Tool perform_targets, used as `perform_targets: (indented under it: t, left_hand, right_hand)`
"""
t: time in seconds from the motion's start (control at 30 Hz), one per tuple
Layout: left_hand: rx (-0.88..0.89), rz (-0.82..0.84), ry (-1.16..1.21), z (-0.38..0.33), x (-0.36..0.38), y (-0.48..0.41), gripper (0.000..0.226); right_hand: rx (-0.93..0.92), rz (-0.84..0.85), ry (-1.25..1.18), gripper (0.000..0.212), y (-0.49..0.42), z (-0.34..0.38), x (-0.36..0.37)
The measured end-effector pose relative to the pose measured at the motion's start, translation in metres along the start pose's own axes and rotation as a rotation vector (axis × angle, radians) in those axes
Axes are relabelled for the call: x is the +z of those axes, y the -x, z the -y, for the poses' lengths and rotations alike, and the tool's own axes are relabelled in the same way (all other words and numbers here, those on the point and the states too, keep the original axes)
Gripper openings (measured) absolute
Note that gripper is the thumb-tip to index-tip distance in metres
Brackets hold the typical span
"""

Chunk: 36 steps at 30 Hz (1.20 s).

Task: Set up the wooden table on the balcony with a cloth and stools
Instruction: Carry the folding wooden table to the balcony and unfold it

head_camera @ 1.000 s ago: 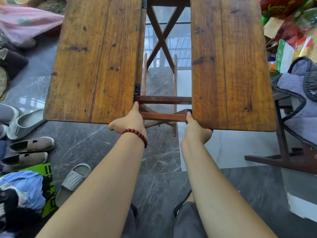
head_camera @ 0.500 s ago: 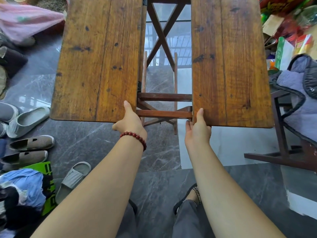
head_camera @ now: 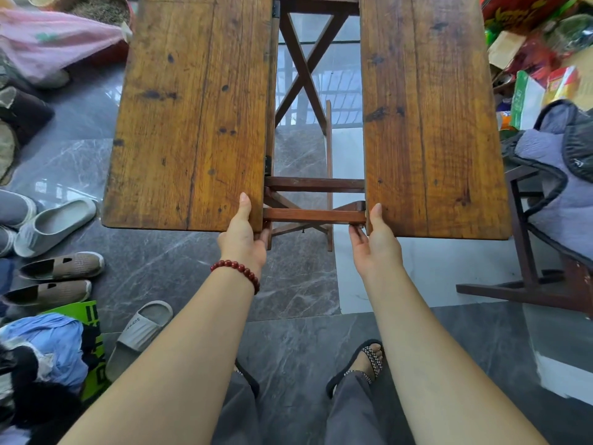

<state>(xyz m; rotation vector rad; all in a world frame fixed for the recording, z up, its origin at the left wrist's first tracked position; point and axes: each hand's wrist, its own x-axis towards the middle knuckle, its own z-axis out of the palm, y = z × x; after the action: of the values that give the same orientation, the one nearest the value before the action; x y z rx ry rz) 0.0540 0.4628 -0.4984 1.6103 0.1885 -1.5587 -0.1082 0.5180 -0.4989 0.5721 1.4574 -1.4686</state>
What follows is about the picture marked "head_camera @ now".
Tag beige rubber slipper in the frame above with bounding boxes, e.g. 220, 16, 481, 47
104, 300, 175, 384

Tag red plastic bag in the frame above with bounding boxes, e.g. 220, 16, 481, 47
506, 31, 565, 87

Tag torn cardboard piece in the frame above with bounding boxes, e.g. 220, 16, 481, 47
486, 28, 528, 71

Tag green printed bag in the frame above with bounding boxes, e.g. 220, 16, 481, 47
40, 300, 111, 405

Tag grey fabric slipper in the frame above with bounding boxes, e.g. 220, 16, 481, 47
0, 225, 19, 259
0, 188, 39, 229

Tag pile of mixed clothes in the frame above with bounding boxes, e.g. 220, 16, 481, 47
0, 311, 111, 445

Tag wooden folding table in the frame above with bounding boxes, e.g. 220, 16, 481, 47
100, 0, 513, 253

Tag brown printed cardboard box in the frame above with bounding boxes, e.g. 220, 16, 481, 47
559, 44, 593, 112

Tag white cloth bundle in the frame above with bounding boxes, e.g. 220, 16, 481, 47
36, 68, 71, 90

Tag pink folded umbrella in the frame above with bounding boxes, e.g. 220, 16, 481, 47
0, 7, 133, 85

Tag dark cloth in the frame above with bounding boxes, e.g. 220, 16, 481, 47
0, 84, 56, 145

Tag clear plastic bottle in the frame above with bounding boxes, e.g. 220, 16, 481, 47
495, 103, 515, 132

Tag person's grey trousers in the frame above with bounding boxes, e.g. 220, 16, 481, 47
209, 369, 389, 445

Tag red round basin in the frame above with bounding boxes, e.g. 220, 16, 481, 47
59, 0, 136, 66

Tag red bead bracelet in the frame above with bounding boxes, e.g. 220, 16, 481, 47
209, 259, 262, 296

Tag black quilted bear print jacket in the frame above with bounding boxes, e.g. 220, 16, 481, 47
499, 98, 593, 275

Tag green white carton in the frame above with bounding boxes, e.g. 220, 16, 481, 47
508, 69, 547, 132

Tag person's left forearm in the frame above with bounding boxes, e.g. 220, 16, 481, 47
59, 267, 259, 445

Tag black white woven sandal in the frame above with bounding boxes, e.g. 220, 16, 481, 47
325, 339, 386, 400
233, 358, 261, 399

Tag person's left hand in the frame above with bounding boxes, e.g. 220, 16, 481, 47
216, 192, 271, 279

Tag red printed carton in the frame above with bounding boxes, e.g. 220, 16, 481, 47
479, 0, 576, 36

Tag yellow snack packet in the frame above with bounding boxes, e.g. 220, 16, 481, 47
542, 64, 582, 107

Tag person's right forearm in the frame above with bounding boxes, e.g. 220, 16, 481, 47
363, 260, 551, 445

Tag heap of worn shoes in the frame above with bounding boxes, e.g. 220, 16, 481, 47
0, 119, 21, 187

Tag grey rubber slipper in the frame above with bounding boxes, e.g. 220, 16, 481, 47
12, 198, 99, 259

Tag dark wooden side chair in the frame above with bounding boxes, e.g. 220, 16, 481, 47
455, 163, 593, 316

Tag person's right hand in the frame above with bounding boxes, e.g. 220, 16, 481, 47
348, 202, 405, 282

